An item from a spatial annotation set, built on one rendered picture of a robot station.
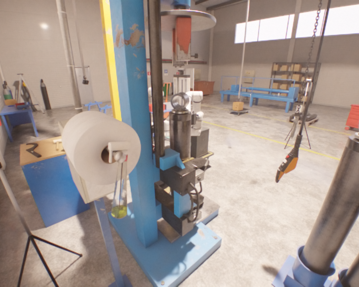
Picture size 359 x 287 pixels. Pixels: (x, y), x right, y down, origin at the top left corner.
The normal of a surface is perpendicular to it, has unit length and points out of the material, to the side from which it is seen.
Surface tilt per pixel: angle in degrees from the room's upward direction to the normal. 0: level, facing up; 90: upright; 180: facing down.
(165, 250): 0
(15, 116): 90
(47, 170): 90
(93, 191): 90
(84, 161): 90
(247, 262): 0
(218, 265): 0
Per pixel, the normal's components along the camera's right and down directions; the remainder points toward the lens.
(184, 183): 0.65, 0.29
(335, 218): -0.77, 0.24
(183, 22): 0.11, 0.38
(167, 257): 0.00, -0.92
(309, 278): -0.61, 0.30
